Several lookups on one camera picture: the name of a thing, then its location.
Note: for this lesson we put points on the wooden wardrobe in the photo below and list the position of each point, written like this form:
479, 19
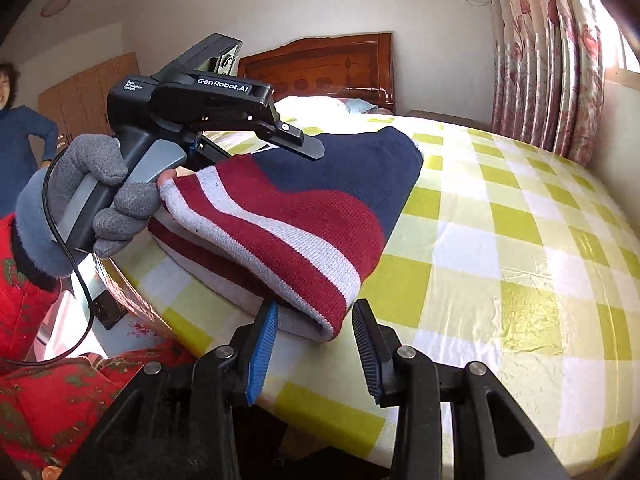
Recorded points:
90, 95

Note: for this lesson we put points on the pink floral curtain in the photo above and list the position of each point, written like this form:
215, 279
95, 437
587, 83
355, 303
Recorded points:
540, 60

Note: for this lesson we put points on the person's red printed jacket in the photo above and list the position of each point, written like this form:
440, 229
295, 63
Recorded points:
55, 410

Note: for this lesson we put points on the wooden nightstand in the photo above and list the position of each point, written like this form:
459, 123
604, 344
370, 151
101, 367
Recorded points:
445, 119

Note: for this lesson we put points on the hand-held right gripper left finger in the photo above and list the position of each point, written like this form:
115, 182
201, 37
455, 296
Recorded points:
262, 360

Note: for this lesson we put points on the person's left forearm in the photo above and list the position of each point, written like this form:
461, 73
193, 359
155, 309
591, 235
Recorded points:
22, 305

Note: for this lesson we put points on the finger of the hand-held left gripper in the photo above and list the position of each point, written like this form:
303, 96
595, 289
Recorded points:
295, 140
207, 152

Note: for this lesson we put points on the yellow checked bed sheet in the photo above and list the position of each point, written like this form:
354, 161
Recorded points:
500, 260

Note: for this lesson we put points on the red white navy striped sweater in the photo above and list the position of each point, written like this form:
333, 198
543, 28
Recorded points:
310, 210

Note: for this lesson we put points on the round ceiling lamp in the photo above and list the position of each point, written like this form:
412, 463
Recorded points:
55, 4

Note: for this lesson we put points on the light blue floral quilt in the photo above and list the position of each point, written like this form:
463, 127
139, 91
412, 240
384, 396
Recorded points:
310, 105

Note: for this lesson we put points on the dark flat phone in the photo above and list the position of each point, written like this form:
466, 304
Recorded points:
109, 309

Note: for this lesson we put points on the carved wooden headboard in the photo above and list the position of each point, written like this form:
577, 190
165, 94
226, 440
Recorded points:
325, 67

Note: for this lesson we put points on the person's left hand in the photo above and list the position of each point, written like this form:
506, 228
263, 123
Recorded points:
45, 210

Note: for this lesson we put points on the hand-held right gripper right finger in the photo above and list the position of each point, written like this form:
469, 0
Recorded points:
370, 360

